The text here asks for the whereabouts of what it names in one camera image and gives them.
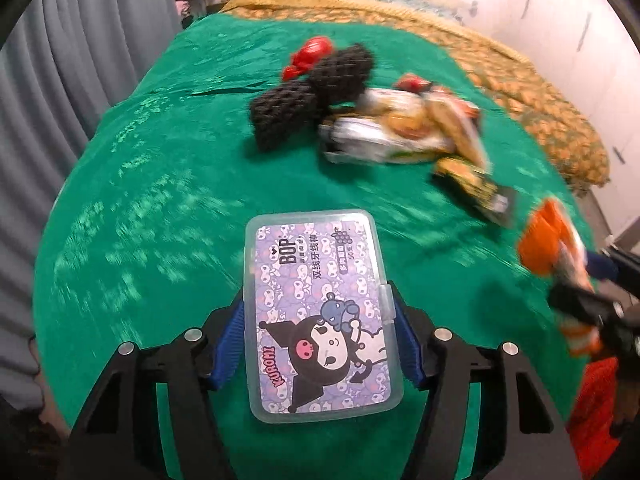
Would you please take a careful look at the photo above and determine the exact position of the orange snack wrapper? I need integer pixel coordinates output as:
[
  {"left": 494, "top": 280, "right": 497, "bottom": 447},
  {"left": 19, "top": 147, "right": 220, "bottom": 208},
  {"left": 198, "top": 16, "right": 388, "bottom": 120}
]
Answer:
[{"left": 516, "top": 196, "right": 602, "bottom": 356}]

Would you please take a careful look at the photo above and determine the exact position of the small yellow black snack packet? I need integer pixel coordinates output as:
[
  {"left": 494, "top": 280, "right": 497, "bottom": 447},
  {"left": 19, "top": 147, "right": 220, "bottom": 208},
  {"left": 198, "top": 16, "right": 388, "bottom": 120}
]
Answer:
[{"left": 432, "top": 156, "right": 518, "bottom": 228}]

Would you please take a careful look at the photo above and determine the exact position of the long beige biscuit packet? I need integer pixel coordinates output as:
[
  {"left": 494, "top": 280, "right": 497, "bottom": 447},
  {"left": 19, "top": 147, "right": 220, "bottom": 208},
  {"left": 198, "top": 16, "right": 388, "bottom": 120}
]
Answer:
[{"left": 424, "top": 92, "right": 492, "bottom": 172}]

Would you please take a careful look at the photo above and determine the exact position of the clear Kuromi plastic box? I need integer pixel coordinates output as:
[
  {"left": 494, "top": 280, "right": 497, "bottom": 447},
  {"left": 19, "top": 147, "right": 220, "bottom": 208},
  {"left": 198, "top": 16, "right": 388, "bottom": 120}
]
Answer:
[{"left": 243, "top": 209, "right": 404, "bottom": 424}]

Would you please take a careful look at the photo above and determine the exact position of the gold silver foil bag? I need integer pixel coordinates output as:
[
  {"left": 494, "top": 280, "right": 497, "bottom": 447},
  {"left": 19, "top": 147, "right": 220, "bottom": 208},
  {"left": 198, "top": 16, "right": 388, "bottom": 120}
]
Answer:
[{"left": 318, "top": 115, "right": 454, "bottom": 165}]

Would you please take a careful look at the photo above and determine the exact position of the black foam fruit net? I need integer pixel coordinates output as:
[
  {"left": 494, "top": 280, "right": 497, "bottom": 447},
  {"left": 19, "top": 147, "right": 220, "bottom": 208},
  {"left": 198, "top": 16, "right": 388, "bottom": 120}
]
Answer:
[{"left": 248, "top": 44, "right": 374, "bottom": 152}]

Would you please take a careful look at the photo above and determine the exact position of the red plastic wrapper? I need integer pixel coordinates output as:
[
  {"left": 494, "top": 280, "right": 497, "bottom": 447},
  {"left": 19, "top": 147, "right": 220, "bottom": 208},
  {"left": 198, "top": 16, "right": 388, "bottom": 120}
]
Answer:
[{"left": 281, "top": 36, "right": 334, "bottom": 82}]

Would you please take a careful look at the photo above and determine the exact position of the cookie snack bag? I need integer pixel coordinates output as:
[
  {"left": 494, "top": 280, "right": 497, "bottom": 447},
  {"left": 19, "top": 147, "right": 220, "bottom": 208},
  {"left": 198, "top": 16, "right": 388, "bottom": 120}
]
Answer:
[{"left": 356, "top": 88, "right": 444, "bottom": 141}]

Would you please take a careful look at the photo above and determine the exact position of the red snack wrapper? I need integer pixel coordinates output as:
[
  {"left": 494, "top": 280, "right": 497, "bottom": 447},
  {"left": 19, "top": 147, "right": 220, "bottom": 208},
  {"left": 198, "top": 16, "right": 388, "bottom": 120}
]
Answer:
[{"left": 393, "top": 73, "right": 434, "bottom": 94}]

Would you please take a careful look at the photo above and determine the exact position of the person's right hand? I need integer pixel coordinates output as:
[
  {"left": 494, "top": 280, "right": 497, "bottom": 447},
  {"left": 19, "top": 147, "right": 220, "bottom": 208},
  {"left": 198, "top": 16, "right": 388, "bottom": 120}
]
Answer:
[{"left": 610, "top": 379, "right": 640, "bottom": 439}]

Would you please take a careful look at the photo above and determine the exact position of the orange garment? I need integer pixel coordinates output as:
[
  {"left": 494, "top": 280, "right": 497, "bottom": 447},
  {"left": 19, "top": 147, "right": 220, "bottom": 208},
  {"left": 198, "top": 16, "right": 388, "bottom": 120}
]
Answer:
[{"left": 566, "top": 358, "right": 620, "bottom": 479}]

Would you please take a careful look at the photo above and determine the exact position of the bed with orange quilt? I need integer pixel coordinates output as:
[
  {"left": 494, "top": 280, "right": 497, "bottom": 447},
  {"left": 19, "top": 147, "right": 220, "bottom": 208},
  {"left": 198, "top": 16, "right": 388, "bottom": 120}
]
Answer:
[{"left": 222, "top": 0, "right": 610, "bottom": 191}]

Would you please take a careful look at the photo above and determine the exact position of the green floral tablecloth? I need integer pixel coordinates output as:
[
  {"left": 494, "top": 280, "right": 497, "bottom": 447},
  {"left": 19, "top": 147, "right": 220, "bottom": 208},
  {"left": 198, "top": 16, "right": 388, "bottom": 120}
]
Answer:
[{"left": 35, "top": 14, "right": 584, "bottom": 479}]

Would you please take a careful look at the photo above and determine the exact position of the white wardrobe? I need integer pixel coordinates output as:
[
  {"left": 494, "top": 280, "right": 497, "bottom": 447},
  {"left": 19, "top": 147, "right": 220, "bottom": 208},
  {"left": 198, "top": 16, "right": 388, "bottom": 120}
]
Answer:
[{"left": 470, "top": 0, "right": 639, "bottom": 235}]

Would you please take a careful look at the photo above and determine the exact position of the blue-grey curtain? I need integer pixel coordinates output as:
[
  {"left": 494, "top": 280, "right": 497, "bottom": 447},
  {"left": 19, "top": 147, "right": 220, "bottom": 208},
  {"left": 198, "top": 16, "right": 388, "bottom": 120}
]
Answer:
[{"left": 1, "top": 0, "right": 179, "bottom": 410}]

